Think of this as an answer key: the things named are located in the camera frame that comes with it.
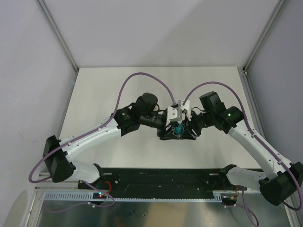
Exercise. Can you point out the teal pill box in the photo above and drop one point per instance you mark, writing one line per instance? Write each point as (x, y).
(179, 130)

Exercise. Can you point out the right aluminium frame post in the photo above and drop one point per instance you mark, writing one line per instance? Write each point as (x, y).
(267, 29)

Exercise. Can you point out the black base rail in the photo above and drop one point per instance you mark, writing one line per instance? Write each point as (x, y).
(166, 183)

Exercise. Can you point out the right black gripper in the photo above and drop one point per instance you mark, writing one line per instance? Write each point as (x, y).
(188, 135)

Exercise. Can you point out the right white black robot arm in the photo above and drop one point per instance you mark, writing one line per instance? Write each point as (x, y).
(279, 178)

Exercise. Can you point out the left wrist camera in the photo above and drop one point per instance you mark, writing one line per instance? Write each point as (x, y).
(174, 114)

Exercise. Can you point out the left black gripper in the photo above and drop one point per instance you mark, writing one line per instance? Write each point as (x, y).
(164, 135)

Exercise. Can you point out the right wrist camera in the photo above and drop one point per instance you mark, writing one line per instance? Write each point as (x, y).
(185, 107)

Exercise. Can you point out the left aluminium frame post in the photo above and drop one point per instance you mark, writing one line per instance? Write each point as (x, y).
(56, 32)

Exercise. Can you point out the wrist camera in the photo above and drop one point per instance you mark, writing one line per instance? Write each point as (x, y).
(174, 114)
(185, 107)

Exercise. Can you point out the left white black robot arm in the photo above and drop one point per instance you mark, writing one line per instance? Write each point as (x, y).
(61, 154)

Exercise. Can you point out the shiny metal base plate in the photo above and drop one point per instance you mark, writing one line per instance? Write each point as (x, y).
(143, 214)

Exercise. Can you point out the grey slotted cable duct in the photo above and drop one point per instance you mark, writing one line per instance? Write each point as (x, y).
(96, 196)

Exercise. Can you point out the aluminium frame post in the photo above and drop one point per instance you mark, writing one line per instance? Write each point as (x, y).
(56, 32)
(267, 29)

